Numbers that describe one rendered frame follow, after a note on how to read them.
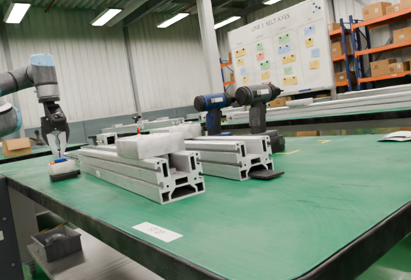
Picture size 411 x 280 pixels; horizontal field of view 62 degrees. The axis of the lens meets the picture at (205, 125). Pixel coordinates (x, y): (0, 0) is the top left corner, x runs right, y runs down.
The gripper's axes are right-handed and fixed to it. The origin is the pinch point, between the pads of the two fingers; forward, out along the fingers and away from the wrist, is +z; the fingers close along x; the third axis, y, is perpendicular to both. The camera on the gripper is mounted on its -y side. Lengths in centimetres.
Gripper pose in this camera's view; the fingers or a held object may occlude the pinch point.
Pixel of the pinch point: (59, 154)
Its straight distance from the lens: 129.7
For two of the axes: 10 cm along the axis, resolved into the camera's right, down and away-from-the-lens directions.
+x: -8.5, 1.6, -5.1
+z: 1.5, 9.9, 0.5
